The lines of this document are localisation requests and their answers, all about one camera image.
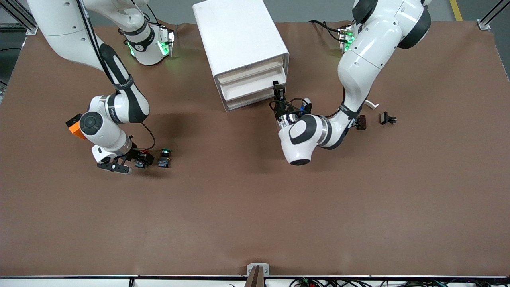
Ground white plastic drawer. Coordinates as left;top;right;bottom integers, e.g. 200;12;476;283
219;68;287;101
224;88;279;112
215;56;288;85

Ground white drawer cabinet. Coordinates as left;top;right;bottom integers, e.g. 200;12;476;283
193;0;290;112

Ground orange and black box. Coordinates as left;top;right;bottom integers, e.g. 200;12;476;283
66;114;86;140

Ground brown table mat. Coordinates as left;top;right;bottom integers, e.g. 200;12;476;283
0;21;510;277

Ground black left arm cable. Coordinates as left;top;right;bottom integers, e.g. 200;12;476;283
269;98;313;118

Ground black base power cable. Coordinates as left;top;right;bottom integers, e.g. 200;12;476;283
308;19;347;42

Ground white table edge rail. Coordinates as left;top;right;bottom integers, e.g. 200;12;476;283
0;275;510;287

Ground aluminium frame post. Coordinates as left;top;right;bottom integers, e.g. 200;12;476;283
478;0;510;31
0;0;38;35

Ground bundle of cables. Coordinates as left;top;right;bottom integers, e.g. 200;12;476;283
289;278;510;287

